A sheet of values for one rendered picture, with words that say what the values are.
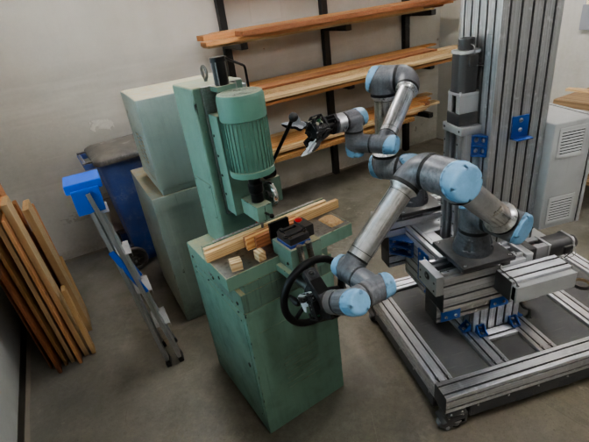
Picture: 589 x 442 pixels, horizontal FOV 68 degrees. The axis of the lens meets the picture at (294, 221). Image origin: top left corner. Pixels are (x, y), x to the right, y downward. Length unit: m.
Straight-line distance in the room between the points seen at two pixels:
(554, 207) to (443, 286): 0.63
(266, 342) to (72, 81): 2.65
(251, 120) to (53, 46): 2.45
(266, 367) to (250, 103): 1.09
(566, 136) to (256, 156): 1.21
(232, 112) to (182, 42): 2.43
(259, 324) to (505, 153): 1.19
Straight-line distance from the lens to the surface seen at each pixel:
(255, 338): 1.83
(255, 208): 1.71
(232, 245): 1.76
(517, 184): 2.03
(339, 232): 1.84
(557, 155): 2.03
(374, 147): 1.76
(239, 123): 1.56
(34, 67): 3.81
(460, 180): 1.29
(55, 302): 2.82
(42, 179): 3.96
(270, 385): 2.04
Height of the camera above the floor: 1.79
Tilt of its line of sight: 27 degrees down
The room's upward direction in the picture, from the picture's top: 8 degrees counter-clockwise
